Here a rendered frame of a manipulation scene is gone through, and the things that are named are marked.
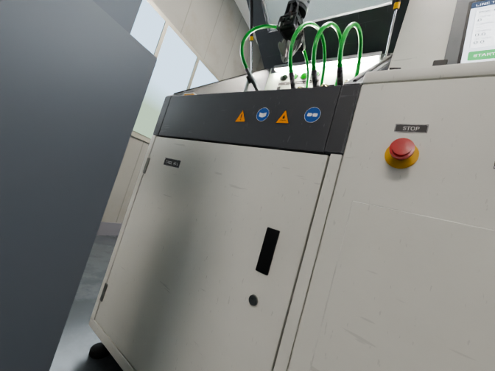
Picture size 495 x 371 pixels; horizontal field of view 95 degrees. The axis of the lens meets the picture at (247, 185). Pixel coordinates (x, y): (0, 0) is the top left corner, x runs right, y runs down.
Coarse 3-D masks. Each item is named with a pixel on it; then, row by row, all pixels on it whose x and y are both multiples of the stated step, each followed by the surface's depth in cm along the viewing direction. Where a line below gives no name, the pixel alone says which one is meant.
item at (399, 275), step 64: (448, 0) 74; (384, 128) 44; (448, 128) 38; (384, 192) 41; (448, 192) 37; (320, 256) 45; (384, 256) 39; (448, 256) 35; (320, 320) 42; (384, 320) 37; (448, 320) 33
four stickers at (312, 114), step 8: (240, 112) 65; (264, 112) 60; (280, 112) 57; (288, 112) 56; (312, 112) 53; (320, 112) 52; (240, 120) 64; (256, 120) 61; (264, 120) 59; (280, 120) 57; (288, 120) 56; (304, 120) 53; (312, 120) 52
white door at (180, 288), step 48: (192, 144) 73; (144, 192) 81; (192, 192) 68; (240, 192) 58; (288, 192) 51; (144, 240) 74; (192, 240) 63; (240, 240) 55; (288, 240) 49; (144, 288) 69; (192, 288) 60; (240, 288) 52; (288, 288) 46; (144, 336) 65; (192, 336) 56; (240, 336) 50
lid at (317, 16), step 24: (264, 0) 113; (288, 0) 108; (312, 0) 103; (336, 0) 99; (360, 0) 95; (384, 0) 91; (408, 0) 86; (360, 24) 99; (384, 24) 95; (264, 48) 129; (336, 48) 110; (384, 48) 101
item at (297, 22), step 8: (296, 0) 83; (288, 8) 85; (296, 8) 84; (304, 8) 85; (280, 16) 85; (288, 16) 83; (296, 16) 82; (304, 16) 88; (280, 24) 85; (288, 24) 82; (296, 24) 83; (288, 32) 86
